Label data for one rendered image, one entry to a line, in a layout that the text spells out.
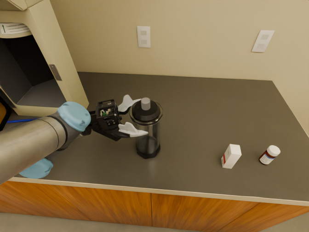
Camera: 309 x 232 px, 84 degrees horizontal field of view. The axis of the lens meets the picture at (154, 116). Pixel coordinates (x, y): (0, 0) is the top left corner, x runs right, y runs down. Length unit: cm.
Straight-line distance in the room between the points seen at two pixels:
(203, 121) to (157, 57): 48
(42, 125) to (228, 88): 94
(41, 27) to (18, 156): 45
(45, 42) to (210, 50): 80
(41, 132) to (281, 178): 77
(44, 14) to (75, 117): 40
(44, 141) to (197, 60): 92
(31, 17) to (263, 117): 99
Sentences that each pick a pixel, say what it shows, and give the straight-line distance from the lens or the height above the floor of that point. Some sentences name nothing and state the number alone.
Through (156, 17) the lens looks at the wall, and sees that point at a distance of 100.
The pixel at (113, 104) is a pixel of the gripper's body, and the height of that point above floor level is 120.
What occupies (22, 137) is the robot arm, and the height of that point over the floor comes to 133.
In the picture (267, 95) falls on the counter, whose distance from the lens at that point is 114.
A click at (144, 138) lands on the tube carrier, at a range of 59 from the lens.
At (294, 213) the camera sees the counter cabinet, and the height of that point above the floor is 70.
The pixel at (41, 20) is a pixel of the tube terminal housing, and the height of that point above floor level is 137.
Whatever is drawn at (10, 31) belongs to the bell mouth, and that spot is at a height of 134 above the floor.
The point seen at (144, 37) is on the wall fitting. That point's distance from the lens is 103.
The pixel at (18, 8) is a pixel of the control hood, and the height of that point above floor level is 142.
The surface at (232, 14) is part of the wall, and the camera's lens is 103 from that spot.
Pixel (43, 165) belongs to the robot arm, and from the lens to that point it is 50.
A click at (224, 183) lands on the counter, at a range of 71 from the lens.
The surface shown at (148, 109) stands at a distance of 53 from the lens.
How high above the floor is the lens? 156
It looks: 47 degrees down
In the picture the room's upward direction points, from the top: straight up
